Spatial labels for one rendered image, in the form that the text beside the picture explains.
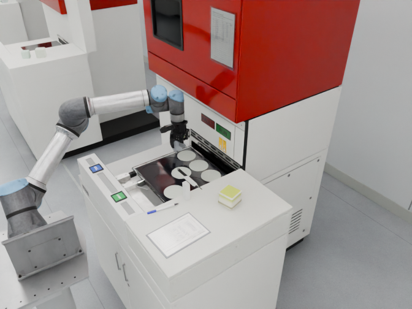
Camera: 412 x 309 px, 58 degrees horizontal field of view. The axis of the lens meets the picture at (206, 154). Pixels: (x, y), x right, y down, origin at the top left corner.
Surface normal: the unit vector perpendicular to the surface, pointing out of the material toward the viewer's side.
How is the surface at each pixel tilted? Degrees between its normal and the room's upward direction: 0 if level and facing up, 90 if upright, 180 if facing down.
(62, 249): 90
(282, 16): 90
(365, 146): 90
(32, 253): 90
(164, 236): 0
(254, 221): 0
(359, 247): 0
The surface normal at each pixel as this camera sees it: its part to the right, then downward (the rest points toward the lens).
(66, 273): 0.00, -0.83
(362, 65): -0.81, 0.33
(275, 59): 0.58, 0.46
